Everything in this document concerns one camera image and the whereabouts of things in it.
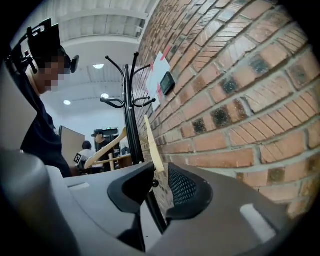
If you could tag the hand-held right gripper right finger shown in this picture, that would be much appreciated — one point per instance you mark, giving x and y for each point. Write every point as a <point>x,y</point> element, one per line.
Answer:
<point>220,215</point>

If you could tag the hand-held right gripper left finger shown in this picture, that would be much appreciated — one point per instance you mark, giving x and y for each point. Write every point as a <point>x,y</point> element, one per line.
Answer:
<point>120,195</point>

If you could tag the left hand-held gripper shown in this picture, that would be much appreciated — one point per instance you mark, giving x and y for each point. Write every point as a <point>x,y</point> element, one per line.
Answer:
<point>80,160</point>

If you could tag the light wooden hanger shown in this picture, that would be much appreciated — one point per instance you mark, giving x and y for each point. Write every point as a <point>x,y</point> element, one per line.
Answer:
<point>110,146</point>
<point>155,152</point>

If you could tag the black coat rack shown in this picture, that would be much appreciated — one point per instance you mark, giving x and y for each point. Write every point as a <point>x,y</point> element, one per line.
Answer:
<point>132,130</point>

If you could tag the person's left forearm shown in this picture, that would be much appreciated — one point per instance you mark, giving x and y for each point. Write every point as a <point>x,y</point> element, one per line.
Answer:
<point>74,172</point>

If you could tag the brown partition panel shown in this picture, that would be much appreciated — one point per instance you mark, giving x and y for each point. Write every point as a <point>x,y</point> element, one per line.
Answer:
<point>72,142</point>

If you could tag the brown wooden cabinet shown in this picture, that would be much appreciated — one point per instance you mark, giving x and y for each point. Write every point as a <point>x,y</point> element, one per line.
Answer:
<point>123,162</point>

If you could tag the person's black shirt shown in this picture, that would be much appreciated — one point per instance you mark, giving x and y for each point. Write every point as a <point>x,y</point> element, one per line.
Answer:
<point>42,140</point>

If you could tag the round ceiling light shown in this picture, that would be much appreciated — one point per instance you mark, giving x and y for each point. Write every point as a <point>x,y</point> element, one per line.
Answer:
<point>98,66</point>
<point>67,102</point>
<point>105,95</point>

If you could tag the person's face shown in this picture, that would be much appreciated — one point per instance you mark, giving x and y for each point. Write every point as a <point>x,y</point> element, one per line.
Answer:
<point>50,75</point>

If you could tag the white paper with red tape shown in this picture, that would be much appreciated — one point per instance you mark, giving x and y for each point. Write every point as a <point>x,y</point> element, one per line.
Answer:
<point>160,67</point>

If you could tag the black body-worn monitor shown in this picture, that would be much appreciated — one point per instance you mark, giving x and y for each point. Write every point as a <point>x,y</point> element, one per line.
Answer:
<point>43,35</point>

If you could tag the black head camera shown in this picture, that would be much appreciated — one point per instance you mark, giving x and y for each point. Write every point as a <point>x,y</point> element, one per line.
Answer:
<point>75,63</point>

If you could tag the small wall display device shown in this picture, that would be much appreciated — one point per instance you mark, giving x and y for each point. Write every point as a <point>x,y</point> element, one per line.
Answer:
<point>167,83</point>

